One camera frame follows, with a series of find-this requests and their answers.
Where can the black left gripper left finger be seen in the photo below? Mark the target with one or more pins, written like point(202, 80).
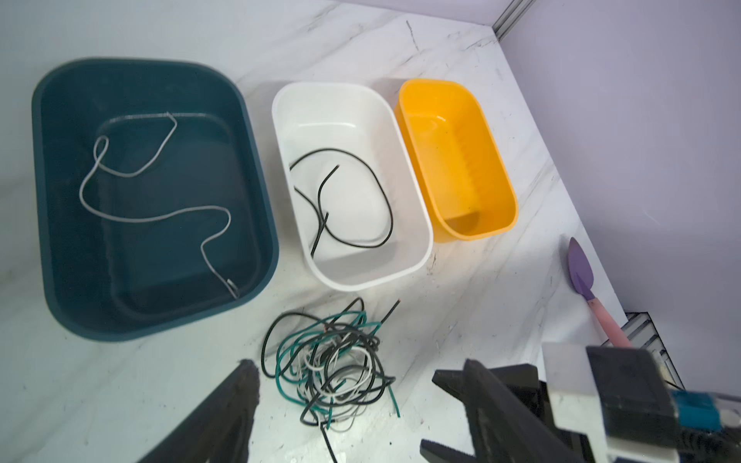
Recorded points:
point(219, 429)

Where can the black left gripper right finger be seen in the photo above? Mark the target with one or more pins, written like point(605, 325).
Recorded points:
point(502, 428)

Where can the purple pink spatula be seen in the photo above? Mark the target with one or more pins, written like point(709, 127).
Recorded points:
point(582, 279)

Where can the yellow plastic bin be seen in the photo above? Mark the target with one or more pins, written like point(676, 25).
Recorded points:
point(461, 173)

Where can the teal plastic bin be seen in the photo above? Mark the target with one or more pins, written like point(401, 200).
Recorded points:
point(152, 204)

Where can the white plastic bin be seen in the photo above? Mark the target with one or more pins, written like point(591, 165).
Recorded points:
point(357, 204)

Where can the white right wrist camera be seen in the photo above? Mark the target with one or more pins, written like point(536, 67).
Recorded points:
point(615, 403)

